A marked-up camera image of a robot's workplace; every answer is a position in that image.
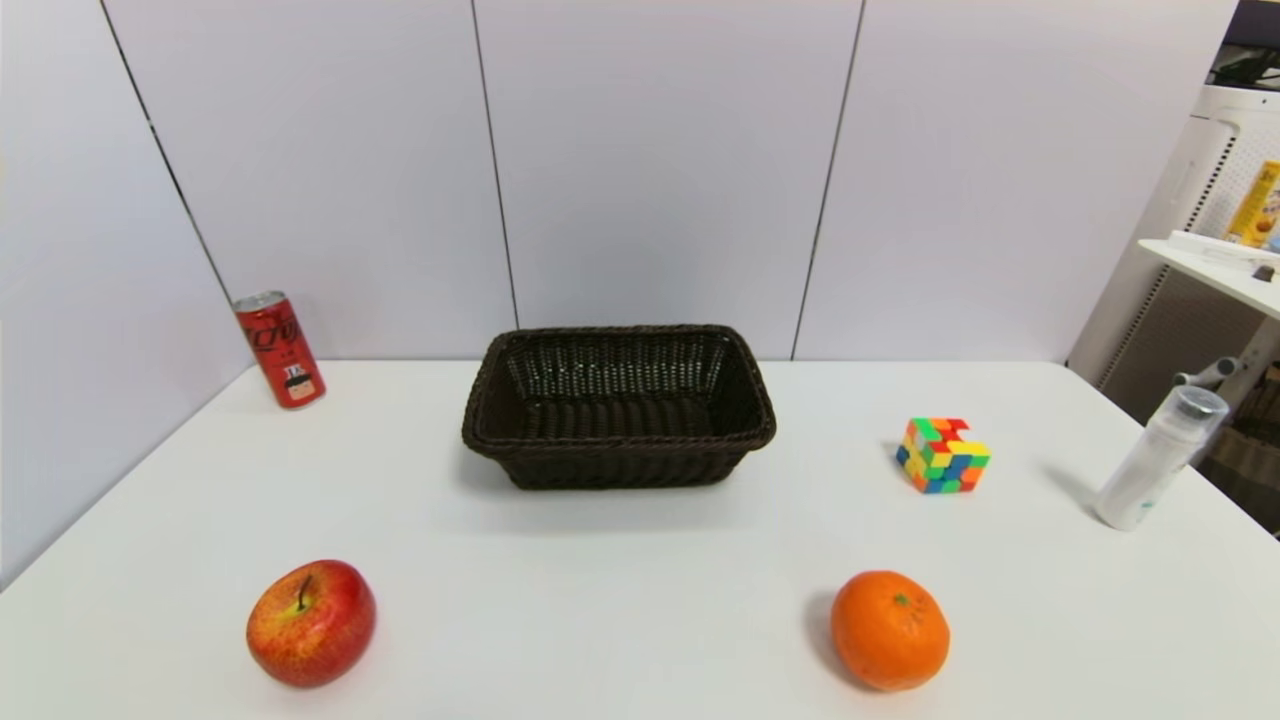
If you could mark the red yellow apple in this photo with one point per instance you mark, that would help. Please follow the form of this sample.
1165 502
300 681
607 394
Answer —
312 625

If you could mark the white bottle with clear cap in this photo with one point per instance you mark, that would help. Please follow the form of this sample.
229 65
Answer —
1157 462

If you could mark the white side table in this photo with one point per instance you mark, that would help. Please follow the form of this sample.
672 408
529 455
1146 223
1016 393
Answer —
1222 272

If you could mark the orange mandarin fruit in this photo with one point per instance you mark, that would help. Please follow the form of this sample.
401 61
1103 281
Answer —
889 631

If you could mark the yellow printed box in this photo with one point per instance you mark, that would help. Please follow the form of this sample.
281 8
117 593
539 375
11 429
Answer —
1259 205

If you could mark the colourful puzzle cube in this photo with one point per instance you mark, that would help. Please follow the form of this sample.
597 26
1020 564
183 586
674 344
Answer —
942 455

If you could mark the white pegboard cabinet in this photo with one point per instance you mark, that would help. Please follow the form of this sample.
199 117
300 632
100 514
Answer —
1180 235

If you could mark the dark brown wicker basket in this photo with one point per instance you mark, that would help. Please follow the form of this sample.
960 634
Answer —
618 408

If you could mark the red soda can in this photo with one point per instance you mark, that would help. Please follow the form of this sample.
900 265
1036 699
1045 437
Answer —
281 350

